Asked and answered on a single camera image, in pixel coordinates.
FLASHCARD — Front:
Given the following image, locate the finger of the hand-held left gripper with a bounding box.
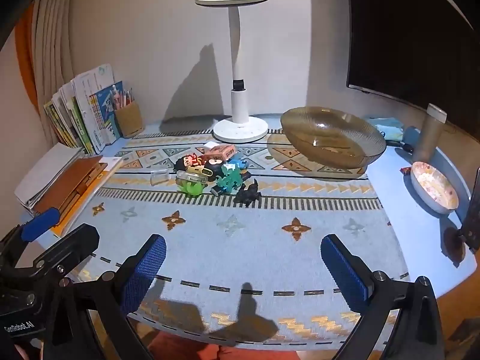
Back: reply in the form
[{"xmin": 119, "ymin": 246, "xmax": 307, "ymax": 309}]
[
  {"xmin": 0, "ymin": 207, "xmax": 61, "ymax": 267},
  {"xmin": 25, "ymin": 223, "xmax": 100, "ymax": 283}
]

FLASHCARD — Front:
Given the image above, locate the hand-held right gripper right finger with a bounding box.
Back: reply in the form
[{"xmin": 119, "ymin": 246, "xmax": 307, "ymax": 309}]
[{"xmin": 320, "ymin": 234, "xmax": 449, "ymax": 360}]

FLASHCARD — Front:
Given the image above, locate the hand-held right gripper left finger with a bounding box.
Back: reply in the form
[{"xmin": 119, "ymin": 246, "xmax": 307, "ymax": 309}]
[{"xmin": 41, "ymin": 234, "xmax": 167, "ymax": 360}]

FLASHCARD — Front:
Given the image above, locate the black-haired red figurine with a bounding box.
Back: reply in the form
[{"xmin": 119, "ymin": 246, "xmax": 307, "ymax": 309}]
[{"xmin": 175, "ymin": 153, "xmax": 205, "ymax": 175}]

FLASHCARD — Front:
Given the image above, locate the amber ribbed glass bowl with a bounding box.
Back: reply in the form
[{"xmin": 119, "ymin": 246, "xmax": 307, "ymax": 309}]
[{"xmin": 280, "ymin": 107, "xmax": 387, "ymax": 169}]

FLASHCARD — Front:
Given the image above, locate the pink printed box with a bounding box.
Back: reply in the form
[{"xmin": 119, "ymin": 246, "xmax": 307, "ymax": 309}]
[{"xmin": 204, "ymin": 144, "xmax": 236, "ymax": 163}]

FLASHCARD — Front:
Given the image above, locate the brown notebook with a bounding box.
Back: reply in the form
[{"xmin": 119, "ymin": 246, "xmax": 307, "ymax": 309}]
[{"xmin": 32, "ymin": 155, "xmax": 107, "ymax": 218}]

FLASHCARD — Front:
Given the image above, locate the grey folder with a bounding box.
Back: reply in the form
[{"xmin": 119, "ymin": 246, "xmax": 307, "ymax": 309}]
[{"xmin": 14, "ymin": 143, "xmax": 85, "ymax": 209}]

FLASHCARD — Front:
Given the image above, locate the patterned blue mat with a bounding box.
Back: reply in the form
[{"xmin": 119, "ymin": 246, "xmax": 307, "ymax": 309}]
[{"xmin": 49, "ymin": 127, "xmax": 413, "ymax": 346}]

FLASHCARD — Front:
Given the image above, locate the person's orange clothing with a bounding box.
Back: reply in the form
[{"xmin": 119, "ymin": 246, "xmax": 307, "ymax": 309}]
[{"xmin": 148, "ymin": 332, "xmax": 301, "ymax": 360}]

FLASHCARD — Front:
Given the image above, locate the green plastic toy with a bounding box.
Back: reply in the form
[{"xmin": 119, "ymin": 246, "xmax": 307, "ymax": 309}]
[{"xmin": 177, "ymin": 180, "xmax": 205, "ymax": 197}]

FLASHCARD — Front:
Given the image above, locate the clear plastic case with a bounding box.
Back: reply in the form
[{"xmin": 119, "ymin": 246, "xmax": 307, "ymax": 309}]
[{"xmin": 176, "ymin": 170, "xmax": 207, "ymax": 184}]

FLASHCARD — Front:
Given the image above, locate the row of upright books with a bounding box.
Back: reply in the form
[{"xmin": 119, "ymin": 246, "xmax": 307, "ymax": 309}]
[{"xmin": 44, "ymin": 64, "xmax": 124, "ymax": 155}]

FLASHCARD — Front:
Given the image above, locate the black dog toy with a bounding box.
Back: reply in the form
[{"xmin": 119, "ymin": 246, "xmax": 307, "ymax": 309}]
[{"xmin": 233, "ymin": 179, "xmax": 262, "ymax": 208}]

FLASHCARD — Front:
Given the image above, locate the speckled white ceramic dish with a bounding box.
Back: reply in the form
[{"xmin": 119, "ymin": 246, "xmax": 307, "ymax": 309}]
[{"xmin": 409, "ymin": 161, "xmax": 460, "ymax": 214}]

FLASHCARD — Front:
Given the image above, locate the black round toy figure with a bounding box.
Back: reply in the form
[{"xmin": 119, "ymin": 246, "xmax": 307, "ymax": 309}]
[{"xmin": 200, "ymin": 158, "xmax": 226, "ymax": 181}]

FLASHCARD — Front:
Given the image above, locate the teal dinosaur toy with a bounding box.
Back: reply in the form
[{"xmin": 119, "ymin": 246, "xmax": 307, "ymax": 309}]
[{"xmin": 219, "ymin": 163, "xmax": 244, "ymax": 194}]

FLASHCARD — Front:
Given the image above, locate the brown pen holder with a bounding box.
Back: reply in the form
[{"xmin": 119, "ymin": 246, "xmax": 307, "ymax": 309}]
[{"xmin": 113, "ymin": 102, "xmax": 145, "ymax": 138}]

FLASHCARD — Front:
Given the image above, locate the black stand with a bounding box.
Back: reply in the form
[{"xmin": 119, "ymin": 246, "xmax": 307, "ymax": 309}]
[{"xmin": 455, "ymin": 167, "xmax": 480, "ymax": 254}]

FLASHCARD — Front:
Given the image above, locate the light blue cloth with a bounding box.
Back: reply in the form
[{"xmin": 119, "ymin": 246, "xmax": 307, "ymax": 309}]
[{"xmin": 369, "ymin": 117, "xmax": 406, "ymax": 143}]

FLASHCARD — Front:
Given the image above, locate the bunch of pencils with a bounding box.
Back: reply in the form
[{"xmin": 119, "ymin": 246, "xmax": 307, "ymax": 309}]
[{"xmin": 112, "ymin": 87, "xmax": 135, "ymax": 109}]

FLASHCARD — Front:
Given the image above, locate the brown cylinder cup white lid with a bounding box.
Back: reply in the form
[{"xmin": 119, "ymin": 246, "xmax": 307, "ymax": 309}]
[{"xmin": 413, "ymin": 103, "xmax": 448, "ymax": 164}]

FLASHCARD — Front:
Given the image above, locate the beige orange curtain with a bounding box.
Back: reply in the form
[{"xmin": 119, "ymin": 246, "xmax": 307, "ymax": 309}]
[{"xmin": 15, "ymin": 0, "xmax": 79, "ymax": 151}]

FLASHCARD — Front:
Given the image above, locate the white lamp stand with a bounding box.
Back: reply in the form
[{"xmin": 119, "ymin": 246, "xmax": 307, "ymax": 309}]
[{"xmin": 194, "ymin": 0, "xmax": 271, "ymax": 144}]

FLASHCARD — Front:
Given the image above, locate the dark flat monitor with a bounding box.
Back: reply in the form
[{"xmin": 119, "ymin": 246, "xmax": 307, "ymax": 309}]
[{"xmin": 344, "ymin": 0, "xmax": 480, "ymax": 132}]

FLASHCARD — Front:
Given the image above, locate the black cable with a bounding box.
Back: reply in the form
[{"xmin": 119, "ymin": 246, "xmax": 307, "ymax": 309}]
[{"xmin": 386, "ymin": 140, "xmax": 415, "ymax": 154}]

